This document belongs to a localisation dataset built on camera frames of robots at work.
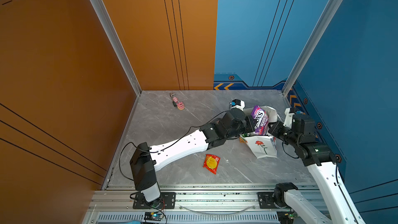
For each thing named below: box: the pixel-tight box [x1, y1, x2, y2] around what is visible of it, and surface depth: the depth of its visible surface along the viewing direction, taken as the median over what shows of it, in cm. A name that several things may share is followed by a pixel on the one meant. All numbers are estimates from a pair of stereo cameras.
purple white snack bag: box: [250, 105, 269, 136], surface depth 67 cm
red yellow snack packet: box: [203, 154, 221, 175], surface depth 85 cm
